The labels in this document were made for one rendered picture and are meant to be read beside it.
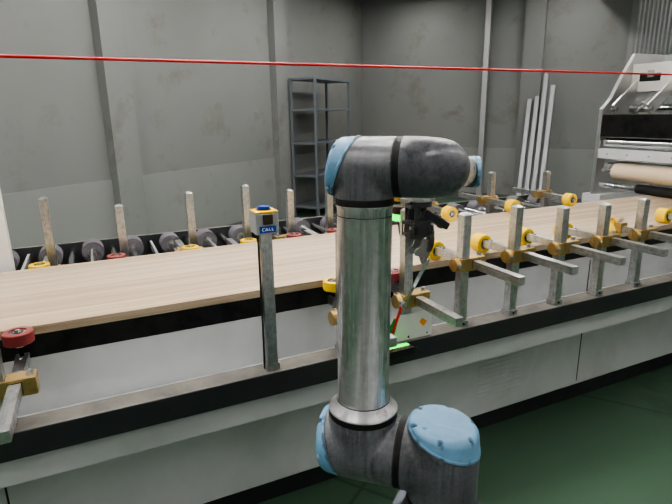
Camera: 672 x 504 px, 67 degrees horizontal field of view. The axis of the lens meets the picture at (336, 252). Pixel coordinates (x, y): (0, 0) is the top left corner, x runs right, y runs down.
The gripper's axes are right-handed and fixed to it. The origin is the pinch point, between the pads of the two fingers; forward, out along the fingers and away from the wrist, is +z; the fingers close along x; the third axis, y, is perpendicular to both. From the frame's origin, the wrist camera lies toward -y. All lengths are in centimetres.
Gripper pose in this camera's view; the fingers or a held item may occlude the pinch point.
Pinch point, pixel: (424, 259)
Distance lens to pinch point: 176.3
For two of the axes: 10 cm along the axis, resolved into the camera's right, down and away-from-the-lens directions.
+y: -9.0, 1.2, -4.1
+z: 0.1, 9.7, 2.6
